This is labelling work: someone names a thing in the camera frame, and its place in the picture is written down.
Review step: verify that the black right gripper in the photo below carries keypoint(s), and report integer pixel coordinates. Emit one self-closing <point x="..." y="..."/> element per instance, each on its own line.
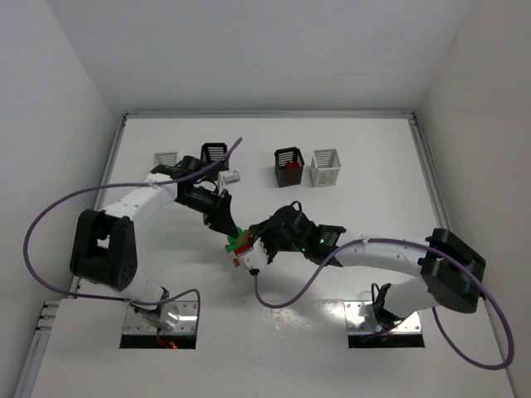
<point x="264" y="235"/>

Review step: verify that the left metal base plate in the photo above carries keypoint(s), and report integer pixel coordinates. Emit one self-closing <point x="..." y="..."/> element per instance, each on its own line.
<point x="175" y="318"/>

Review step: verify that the green red brown lego stack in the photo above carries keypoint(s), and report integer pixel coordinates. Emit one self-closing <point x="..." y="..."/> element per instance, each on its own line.
<point x="238" y="245"/>

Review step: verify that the white slotted bin far left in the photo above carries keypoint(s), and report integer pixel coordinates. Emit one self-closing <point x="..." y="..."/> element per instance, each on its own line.
<point x="165" y="159"/>

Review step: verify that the black slotted bin left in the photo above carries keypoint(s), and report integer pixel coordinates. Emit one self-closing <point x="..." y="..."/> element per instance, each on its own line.
<point x="214" y="152"/>

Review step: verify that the black slotted bin right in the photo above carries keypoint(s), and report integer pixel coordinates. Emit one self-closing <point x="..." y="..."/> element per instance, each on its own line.
<point x="288" y="178"/>

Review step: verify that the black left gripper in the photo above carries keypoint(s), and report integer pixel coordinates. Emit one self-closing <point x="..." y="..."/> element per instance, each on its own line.
<point x="219" y="211"/>

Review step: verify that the red rounded lego brick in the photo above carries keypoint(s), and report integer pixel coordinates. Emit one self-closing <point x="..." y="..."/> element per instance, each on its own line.
<point x="291" y="165"/>

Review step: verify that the white slotted bin far right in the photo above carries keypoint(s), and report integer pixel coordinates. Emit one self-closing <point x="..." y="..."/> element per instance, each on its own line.
<point x="325" y="167"/>

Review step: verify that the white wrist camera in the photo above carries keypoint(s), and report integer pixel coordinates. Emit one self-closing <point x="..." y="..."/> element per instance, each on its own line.
<point x="256" y="257"/>
<point x="226" y="178"/>

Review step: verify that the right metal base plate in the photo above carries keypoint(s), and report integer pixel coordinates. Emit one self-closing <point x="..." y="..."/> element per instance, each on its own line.
<point x="361" y="323"/>

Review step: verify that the black slotted bin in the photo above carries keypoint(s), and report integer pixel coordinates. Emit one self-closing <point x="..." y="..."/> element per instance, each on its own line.
<point x="214" y="152"/>
<point x="288" y="178"/>

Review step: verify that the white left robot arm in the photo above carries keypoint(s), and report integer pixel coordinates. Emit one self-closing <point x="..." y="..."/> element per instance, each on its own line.
<point x="104" y="250"/>

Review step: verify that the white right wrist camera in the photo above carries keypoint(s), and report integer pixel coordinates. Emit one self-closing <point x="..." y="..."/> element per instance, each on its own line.
<point x="256" y="257"/>

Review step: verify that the white slotted bin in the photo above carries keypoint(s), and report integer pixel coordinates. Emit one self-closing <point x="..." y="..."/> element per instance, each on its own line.
<point x="325" y="167"/>
<point x="165" y="159"/>

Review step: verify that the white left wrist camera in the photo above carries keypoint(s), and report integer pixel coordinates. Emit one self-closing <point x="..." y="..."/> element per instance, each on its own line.
<point x="226" y="178"/>

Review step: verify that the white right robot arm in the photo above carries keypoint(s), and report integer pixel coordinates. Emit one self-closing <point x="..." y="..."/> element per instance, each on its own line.
<point x="443" y="269"/>

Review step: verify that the metal base plate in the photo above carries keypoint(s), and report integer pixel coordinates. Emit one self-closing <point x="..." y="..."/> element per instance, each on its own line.
<point x="361" y="323"/>
<point x="175" y="318"/>

